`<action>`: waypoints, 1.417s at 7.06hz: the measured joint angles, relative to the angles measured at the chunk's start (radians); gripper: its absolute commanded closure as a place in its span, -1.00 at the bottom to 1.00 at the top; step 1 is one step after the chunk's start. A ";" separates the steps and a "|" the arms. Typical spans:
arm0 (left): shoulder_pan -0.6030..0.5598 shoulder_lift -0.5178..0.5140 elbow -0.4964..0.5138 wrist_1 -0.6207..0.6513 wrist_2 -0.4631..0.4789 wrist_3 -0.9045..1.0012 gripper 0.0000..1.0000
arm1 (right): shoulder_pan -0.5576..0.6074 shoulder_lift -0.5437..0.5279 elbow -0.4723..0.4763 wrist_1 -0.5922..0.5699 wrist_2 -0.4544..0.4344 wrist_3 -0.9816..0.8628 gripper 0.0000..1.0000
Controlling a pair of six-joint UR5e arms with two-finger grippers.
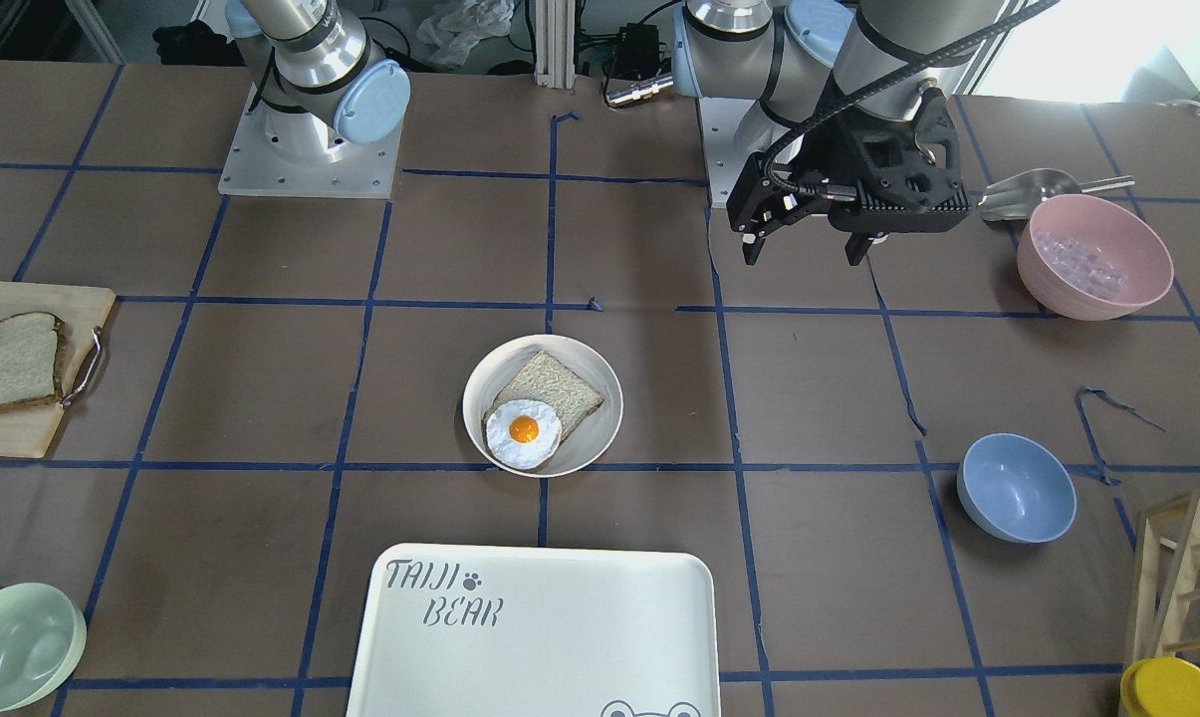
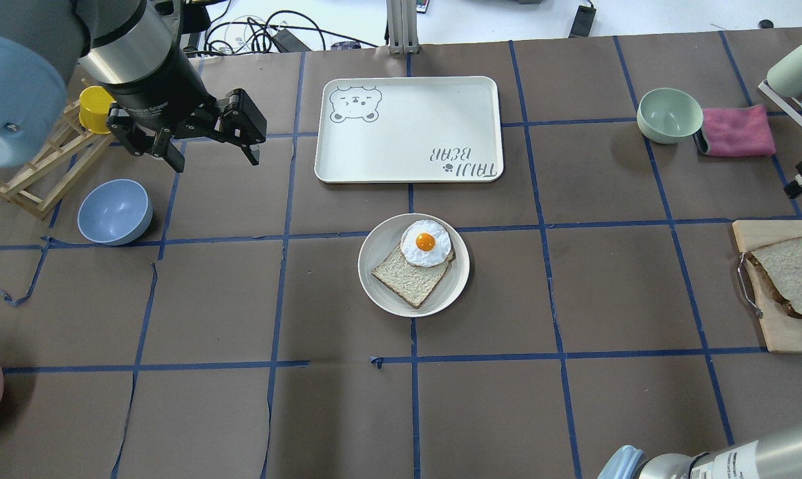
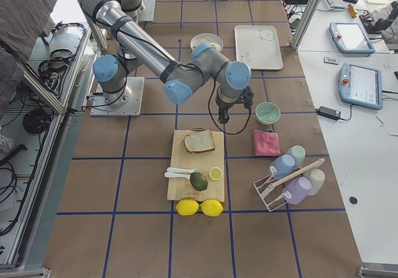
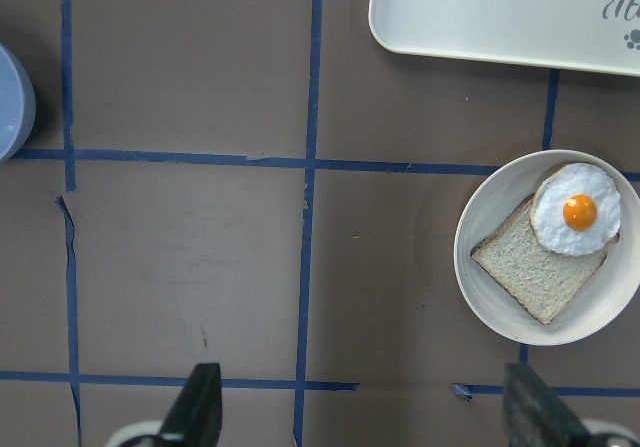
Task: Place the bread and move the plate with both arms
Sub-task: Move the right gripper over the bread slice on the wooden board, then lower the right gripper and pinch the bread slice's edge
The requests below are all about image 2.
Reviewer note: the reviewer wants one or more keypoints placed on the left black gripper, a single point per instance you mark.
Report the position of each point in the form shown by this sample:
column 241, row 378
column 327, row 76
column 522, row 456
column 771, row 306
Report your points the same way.
column 156, row 85

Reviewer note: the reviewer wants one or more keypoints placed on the bread slice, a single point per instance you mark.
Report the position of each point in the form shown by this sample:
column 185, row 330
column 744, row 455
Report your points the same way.
column 413, row 284
column 780, row 264

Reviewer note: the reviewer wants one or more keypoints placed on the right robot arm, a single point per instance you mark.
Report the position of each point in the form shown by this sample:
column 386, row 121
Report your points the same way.
column 778, row 454

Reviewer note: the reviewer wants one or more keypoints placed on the white round plate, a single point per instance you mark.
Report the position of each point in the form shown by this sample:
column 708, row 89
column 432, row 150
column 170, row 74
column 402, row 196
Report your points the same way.
column 379, row 244

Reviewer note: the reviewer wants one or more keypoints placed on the bread slice on plate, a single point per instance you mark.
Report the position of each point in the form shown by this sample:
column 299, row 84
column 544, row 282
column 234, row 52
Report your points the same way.
column 413, row 284

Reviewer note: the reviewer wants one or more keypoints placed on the pink cloth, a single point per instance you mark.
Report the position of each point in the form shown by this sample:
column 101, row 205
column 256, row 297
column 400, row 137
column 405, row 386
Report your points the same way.
column 735, row 132

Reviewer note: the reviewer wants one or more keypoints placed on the blue bowl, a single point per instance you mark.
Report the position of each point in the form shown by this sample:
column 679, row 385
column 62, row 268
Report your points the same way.
column 115, row 213

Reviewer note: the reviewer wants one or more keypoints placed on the yellow cup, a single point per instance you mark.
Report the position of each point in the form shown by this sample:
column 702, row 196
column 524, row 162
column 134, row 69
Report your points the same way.
column 94, row 108

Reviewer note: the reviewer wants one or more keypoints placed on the black power adapter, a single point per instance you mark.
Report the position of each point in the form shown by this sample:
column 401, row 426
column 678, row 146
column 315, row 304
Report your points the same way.
column 286, row 42

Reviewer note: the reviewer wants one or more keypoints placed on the green bowl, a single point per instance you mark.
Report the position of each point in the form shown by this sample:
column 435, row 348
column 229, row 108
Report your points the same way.
column 668, row 116

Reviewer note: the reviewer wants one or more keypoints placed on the wooden cutting board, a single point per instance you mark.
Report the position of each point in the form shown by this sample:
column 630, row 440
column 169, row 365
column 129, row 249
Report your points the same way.
column 782, row 333

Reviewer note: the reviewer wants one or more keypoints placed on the wooden cup rack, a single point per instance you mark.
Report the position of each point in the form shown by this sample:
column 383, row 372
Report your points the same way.
column 70, row 151

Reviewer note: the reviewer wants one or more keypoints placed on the cream bear tray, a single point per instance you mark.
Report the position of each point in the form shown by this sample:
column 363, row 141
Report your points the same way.
column 410, row 130

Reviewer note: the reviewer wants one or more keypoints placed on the fried egg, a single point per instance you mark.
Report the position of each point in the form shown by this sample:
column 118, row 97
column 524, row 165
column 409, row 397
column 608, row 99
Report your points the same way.
column 426, row 243

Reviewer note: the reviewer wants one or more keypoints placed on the aluminium frame post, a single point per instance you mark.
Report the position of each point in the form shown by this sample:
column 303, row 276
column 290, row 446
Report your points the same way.
column 402, row 27

